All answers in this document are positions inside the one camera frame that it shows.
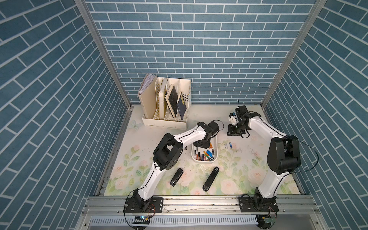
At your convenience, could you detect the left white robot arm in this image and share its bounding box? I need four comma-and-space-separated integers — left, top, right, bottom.
133, 121, 220, 203

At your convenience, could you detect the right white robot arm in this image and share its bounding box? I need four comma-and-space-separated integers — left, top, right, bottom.
227, 105, 301, 200

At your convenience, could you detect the white plastic storage box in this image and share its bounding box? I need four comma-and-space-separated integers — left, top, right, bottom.
191, 136, 219, 164

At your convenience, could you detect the dark blue notebook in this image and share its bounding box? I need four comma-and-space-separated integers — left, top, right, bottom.
177, 92, 186, 120

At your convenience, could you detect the floral table mat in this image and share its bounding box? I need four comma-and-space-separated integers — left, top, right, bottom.
103, 105, 269, 196

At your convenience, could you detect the beige desktop file organizer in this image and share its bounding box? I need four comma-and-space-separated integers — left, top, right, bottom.
138, 73, 192, 130

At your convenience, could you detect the long black stapler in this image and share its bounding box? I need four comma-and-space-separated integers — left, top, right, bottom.
202, 167, 219, 192

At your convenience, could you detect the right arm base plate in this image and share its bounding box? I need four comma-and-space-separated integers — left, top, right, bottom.
238, 195, 279, 212

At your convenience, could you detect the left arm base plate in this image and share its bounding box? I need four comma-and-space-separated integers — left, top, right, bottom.
124, 197, 163, 213

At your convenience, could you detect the aluminium mounting rail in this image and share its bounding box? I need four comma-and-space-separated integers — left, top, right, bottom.
82, 195, 319, 216

